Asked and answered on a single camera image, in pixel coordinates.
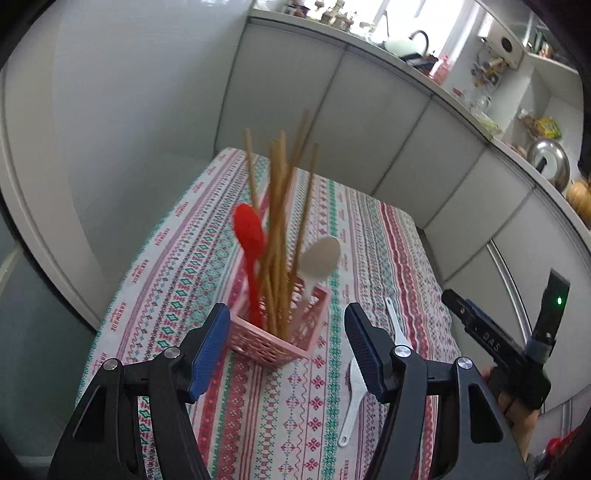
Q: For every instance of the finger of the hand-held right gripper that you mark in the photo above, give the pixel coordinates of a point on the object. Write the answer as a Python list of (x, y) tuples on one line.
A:
[(474, 310), (455, 305)]

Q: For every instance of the brown round bread loaf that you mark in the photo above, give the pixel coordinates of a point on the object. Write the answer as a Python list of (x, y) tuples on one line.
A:
[(579, 199)]

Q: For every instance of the pink plastic utensil basket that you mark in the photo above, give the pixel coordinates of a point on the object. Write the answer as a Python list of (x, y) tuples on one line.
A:
[(272, 347)]

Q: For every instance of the red plastic spoon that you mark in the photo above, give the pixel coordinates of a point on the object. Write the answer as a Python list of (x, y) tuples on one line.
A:
[(248, 230)]

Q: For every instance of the yellow snack packet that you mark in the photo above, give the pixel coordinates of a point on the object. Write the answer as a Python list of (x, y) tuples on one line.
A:
[(547, 128)]

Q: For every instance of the patterned striped tablecloth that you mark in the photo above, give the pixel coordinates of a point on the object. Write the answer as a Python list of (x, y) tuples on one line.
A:
[(184, 277)]

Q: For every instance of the white plastic spoon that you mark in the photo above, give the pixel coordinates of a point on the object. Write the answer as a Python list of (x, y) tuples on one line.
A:
[(321, 259)]

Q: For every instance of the metal pot lid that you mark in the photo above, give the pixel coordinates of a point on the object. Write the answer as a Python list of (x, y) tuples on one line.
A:
[(547, 161)]

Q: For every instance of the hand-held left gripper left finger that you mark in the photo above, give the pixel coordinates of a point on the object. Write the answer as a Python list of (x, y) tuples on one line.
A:
[(210, 351)]

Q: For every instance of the white kettle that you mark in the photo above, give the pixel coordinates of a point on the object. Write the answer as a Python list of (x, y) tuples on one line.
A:
[(404, 45)]

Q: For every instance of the pink bottle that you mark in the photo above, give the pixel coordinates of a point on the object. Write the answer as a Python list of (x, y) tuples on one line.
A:
[(441, 70)]

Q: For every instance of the white wall water heater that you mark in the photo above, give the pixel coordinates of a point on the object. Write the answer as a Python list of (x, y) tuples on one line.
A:
[(501, 42)]

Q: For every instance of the bundle of wooden chopsticks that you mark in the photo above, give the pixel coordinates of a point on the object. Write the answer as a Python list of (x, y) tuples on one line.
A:
[(277, 221)]

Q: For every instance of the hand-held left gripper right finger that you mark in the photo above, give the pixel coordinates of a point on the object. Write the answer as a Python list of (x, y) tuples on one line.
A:
[(364, 351)]

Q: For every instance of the person's right hand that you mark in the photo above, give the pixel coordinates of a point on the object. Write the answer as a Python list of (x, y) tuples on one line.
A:
[(524, 427)]

